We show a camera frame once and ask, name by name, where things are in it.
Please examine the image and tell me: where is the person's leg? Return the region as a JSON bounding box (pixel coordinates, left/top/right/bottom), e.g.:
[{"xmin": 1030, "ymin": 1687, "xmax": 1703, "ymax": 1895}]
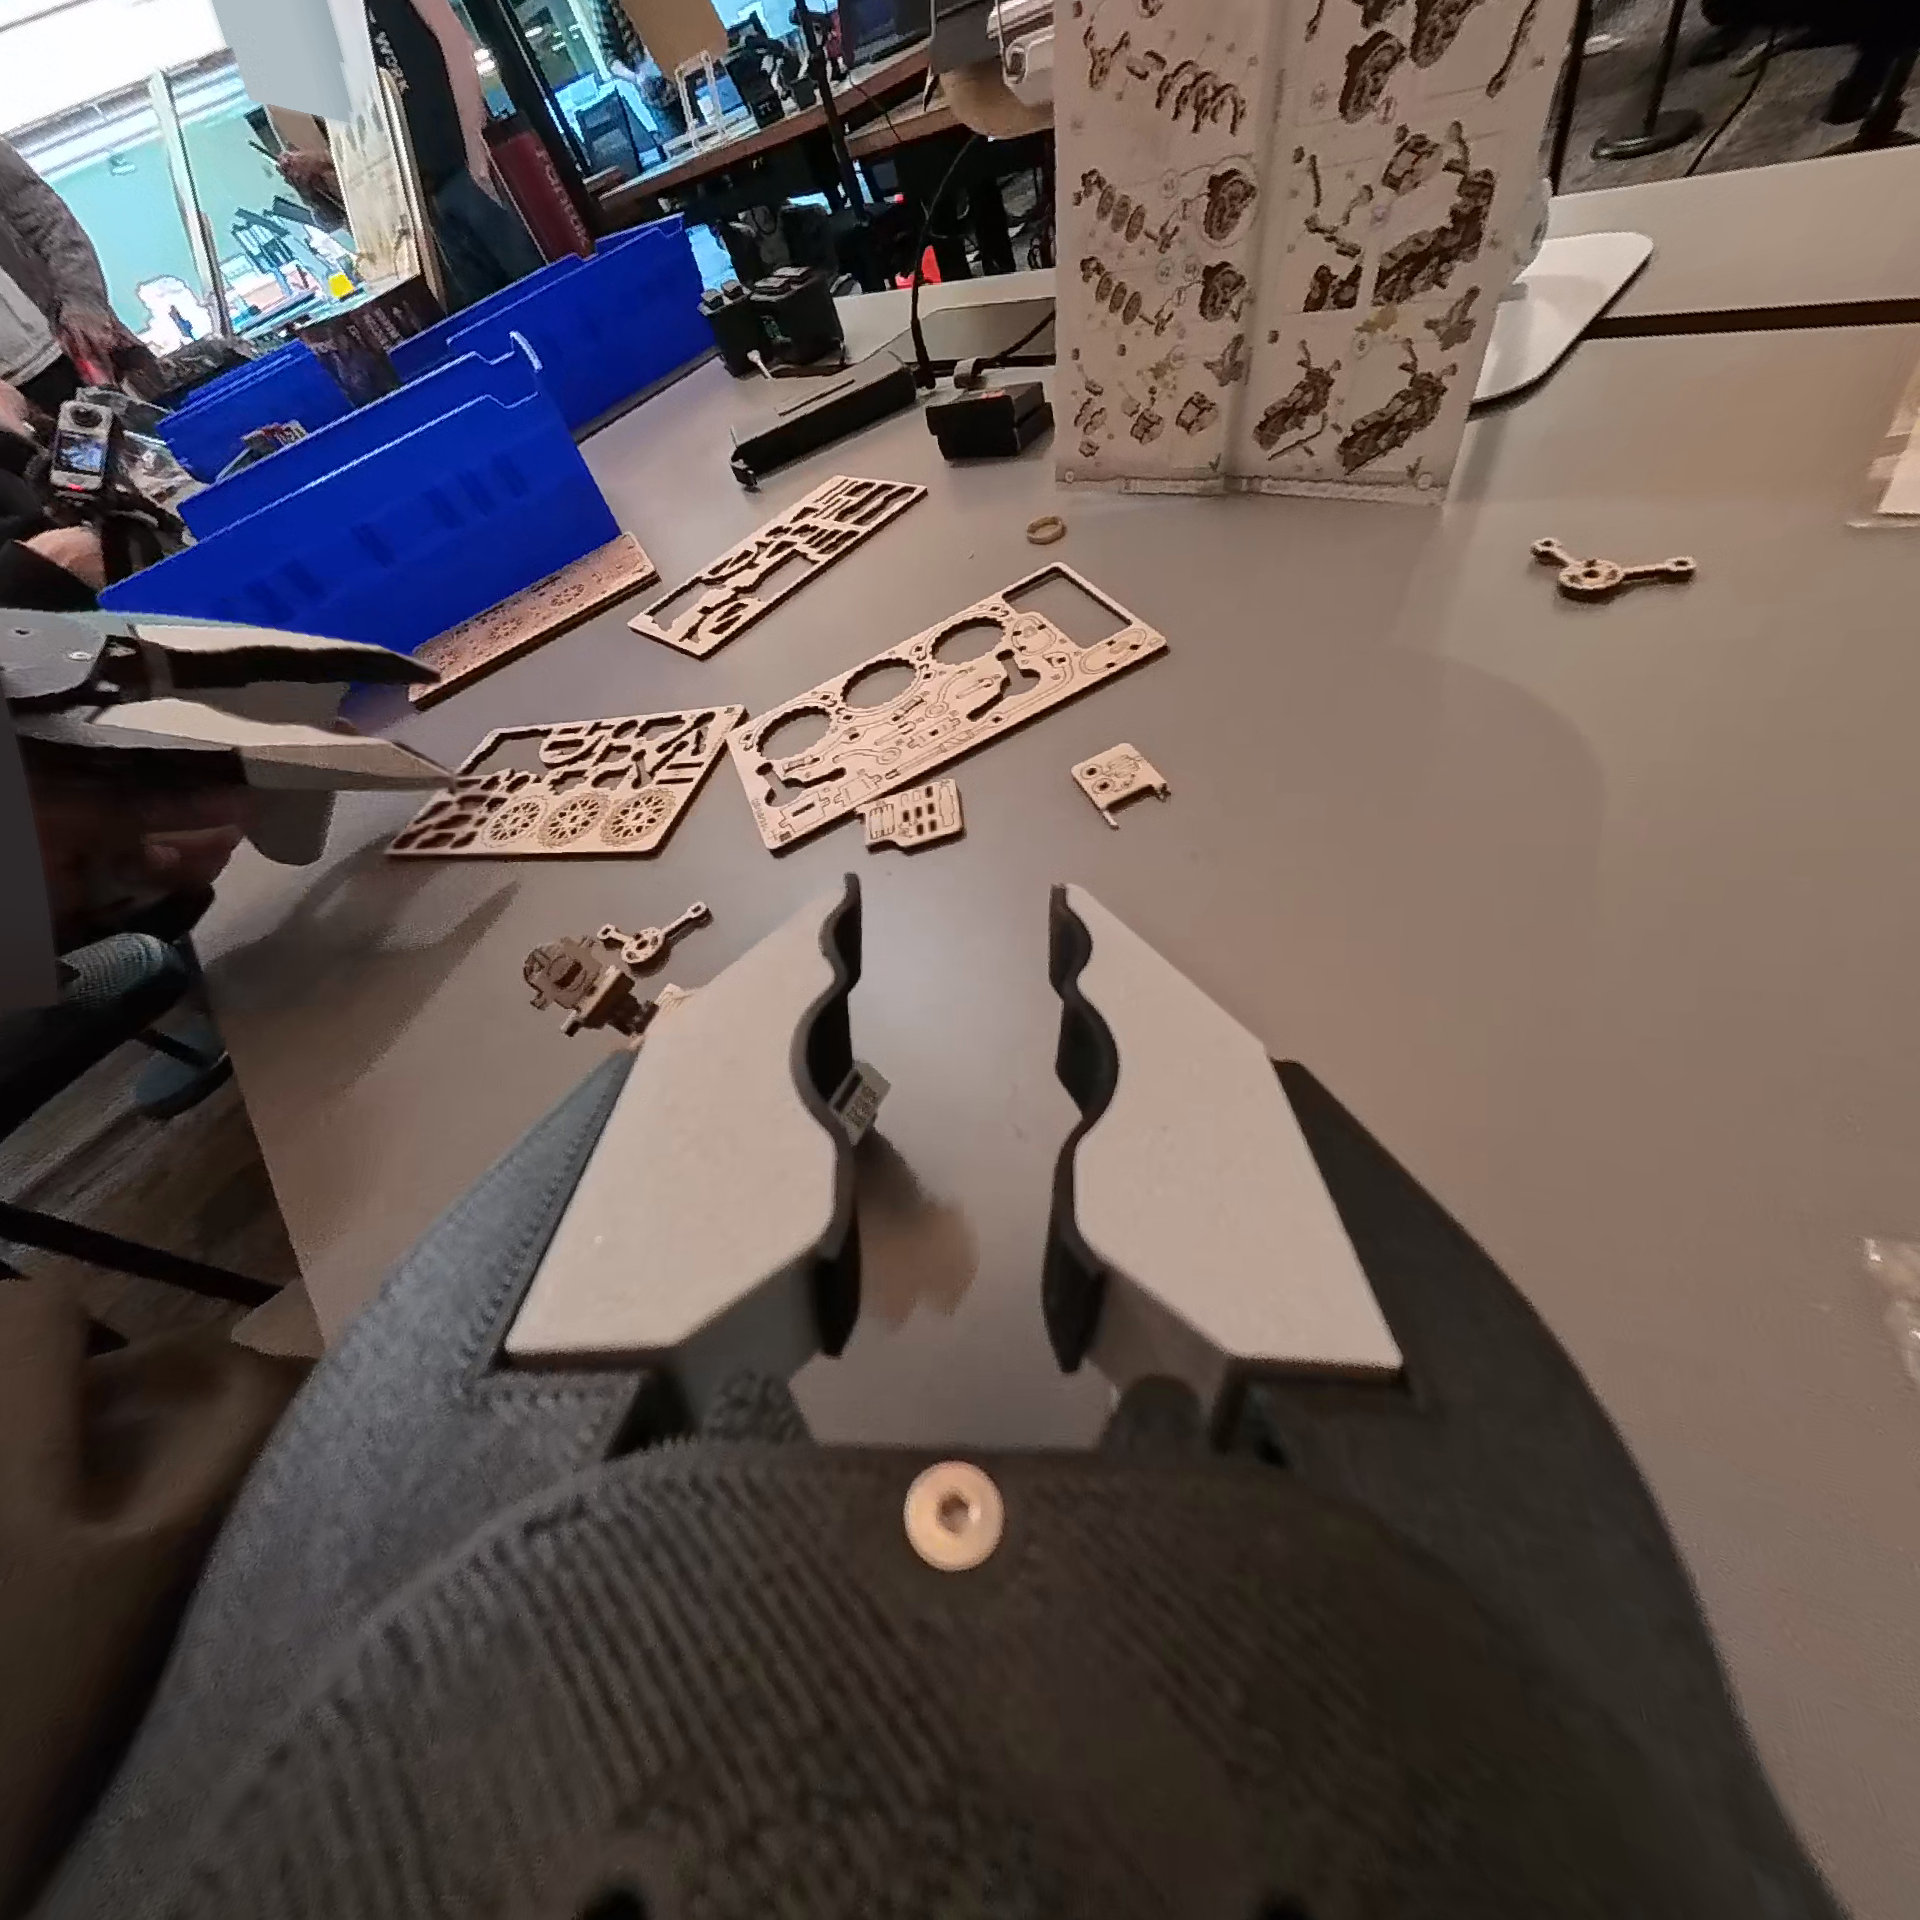
[{"xmin": 0, "ymin": 1282, "xmax": 308, "ymax": 1800}]

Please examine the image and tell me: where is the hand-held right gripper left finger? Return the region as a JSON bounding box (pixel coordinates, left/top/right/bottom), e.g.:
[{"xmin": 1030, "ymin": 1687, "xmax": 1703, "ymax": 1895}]
[{"xmin": 503, "ymin": 873, "xmax": 866, "ymax": 1424}]

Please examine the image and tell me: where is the wooden sheet with spoked wheels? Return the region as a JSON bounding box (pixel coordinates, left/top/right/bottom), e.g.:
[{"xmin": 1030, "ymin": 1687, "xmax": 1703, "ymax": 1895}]
[{"xmin": 384, "ymin": 704, "xmax": 750, "ymax": 865}]

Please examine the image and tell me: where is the small action camera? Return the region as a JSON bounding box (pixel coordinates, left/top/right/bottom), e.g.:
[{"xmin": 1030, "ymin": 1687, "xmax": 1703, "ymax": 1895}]
[{"xmin": 53, "ymin": 386, "xmax": 125, "ymax": 494}]

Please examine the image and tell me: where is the dark printed box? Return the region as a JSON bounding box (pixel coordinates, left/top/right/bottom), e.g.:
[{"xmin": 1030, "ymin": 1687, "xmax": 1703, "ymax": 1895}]
[{"xmin": 299, "ymin": 276, "xmax": 453, "ymax": 406}]

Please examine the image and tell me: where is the red cardboard box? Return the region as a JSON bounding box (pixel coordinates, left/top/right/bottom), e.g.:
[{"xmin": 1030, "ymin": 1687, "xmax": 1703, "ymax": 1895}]
[{"xmin": 484, "ymin": 111, "xmax": 597, "ymax": 260}]

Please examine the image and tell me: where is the black office chair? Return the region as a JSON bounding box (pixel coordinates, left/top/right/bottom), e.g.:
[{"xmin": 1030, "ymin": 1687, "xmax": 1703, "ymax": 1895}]
[{"xmin": 0, "ymin": 930, "xmax": 287, "ymax": 1306}]

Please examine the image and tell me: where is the assembled wooden model part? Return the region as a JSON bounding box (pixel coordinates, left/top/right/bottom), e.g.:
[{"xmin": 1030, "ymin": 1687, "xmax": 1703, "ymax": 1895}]
[{"xmin": 523, "ymin": 934, "xmax": 662, "ymax": 1040}]

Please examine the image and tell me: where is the large black charger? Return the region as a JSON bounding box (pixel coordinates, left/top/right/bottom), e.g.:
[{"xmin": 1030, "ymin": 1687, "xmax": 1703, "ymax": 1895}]
[{"xmin": 750, "ymin": 268, "xmax": 848, "ymax": 367}]

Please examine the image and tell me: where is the wooden background table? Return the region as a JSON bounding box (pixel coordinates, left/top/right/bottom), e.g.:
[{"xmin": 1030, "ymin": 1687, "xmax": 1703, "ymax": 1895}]
[{"xmin": 592, "ymin": 45, "xmax": 1052, "ymax": 212}]

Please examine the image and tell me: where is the black box device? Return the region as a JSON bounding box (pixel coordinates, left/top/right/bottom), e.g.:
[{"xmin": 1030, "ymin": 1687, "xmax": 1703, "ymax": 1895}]
[{"xmin": 922, "ymin": 378, "xmax": 1055, "ymax": 462}]

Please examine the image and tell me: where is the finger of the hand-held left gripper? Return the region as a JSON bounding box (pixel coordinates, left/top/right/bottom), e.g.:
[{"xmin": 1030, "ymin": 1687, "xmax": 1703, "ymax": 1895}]
[
  {"xmin": 102, "ymin": 620, "xmax": 435, "ymax": 700},
  {"xmin": 12, "ymin": 697, "xmax": 459, "ymax": 868}
]

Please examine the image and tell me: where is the white monitor stand base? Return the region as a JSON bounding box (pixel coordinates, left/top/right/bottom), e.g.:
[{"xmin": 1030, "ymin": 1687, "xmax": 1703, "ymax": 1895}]
[{"xmin": 1467, "ymin": 229, "xmax": 1655, "ymax": 406}]

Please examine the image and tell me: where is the mostly emptied wooden puzzle sheet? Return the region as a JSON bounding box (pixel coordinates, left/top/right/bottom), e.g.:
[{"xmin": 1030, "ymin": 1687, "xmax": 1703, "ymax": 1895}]
[{"xmin": 626, "ymin": 476, "xmax": 928, "ymax": 663}]

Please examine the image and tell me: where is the wooden sheet with round holes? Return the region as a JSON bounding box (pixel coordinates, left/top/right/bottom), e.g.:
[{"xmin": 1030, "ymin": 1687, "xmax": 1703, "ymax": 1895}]
[{"xmin": 726, "ymin": 561, "xmax": 1170, "ymax": 854}]

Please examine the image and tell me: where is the wooden lever piece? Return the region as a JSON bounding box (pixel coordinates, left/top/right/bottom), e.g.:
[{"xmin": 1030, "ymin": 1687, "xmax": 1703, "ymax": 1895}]
[
  {"xmin": 1530, "ymin": 534, "xmax": 1698, "ymax": 604},
  {"xmin": 597, "ymin": 901, "xmax": 712, "ymax": 972}
]

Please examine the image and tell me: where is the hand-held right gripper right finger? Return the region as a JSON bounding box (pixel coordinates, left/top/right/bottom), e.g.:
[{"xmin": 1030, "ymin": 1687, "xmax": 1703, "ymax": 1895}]
[{"xmin": 1043, "ymin": 882, "xmax": 1408, "ymax": 1426}]

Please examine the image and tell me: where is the clear bag with papers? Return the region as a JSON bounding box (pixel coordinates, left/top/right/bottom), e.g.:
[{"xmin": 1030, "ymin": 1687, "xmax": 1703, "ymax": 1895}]
[{"xmin": 1847, "ymin": 401, "xmax": 1920, "ymax": 529}]

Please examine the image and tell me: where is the grey desk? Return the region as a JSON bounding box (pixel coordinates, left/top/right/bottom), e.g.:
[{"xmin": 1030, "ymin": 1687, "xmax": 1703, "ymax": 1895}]
[{"xmin": 194, "ymin": 151, "xmax": 1920, "ymax": 1920}]

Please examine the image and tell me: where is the small square wooden piece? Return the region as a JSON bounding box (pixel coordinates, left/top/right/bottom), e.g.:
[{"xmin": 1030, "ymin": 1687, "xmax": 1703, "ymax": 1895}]
[{"xmin": 1069, "ymin": 740, "xmax": 1172, "ymax": 829}]

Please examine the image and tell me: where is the blue plastic bin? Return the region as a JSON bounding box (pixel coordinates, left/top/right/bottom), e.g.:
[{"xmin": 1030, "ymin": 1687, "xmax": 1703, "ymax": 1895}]
[
  {"xmin": 392, "ymin": 214, "xmax": 717, "ymax": 436},
  {"xmin": 176, "ymin": 334, "xmax": 544, "ymax": 542},
  {"xmin": 95, "ymin": 434, "xmax": 623, "ymax": 663},
  {"xmin": 154, "ymin": 344, "xmax": 355, "ymax": 481}
]

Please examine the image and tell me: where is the long black bar device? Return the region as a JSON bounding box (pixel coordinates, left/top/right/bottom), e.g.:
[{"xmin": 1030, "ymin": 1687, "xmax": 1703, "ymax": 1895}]
[{"xmin": 730, "ymin": 358, "xmax": 922, "ymax": 488}]

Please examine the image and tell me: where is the folded paper instruction sheet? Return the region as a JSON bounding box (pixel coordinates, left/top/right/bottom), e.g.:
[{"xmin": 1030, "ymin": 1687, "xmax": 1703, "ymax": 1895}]
[{"xmin": 1053, "ymin": 0, "xmax": 1548, "ymax": 504}]

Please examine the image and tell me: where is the dark wooden sheet by bin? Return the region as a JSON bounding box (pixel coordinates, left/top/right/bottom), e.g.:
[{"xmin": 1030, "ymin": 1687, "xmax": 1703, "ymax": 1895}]
[{"xmin": 407, "ymin": 536, "xmax": 662, "ymax": 706}]

